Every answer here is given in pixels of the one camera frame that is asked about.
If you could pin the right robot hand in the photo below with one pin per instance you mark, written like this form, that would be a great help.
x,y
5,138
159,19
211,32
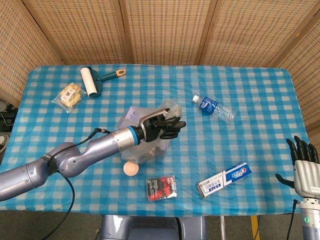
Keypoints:
x,y
306,172

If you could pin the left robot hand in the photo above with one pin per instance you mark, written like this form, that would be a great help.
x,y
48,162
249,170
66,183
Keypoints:
x,y
160,126

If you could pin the translucent plastic bag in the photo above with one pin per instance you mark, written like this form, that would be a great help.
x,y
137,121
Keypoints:
x,y
150,135

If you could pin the gray robot base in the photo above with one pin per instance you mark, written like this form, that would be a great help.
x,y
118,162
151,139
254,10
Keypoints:
x,y
152,228

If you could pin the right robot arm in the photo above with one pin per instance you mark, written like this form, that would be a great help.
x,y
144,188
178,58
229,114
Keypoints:
x,y
311,220

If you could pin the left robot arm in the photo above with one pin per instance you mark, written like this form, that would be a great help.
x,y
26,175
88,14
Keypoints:
x,y
67,160

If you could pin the blue white checkered tablecloth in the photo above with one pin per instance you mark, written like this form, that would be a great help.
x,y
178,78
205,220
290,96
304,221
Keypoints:
x,y
225,140

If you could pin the bagged snack packet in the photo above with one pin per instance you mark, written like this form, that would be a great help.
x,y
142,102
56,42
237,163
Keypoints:
x,y
68,96

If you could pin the beige round ball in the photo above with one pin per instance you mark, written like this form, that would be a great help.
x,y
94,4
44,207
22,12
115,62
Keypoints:
x,y
131,168

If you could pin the plastic water bottle blue label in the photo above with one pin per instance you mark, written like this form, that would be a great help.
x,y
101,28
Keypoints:
x,y
215,108

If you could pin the red and black snack packet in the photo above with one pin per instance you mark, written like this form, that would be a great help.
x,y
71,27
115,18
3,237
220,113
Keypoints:
x,y
161,187

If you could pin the toothpaste box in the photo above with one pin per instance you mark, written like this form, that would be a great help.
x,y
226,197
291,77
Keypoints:
x,y
225,180

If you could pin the woven bamboo folding screen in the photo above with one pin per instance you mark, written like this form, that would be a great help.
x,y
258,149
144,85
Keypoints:
x,y
160,30

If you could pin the electronics clutter beside table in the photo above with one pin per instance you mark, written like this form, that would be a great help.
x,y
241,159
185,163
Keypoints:
x,y
6,117

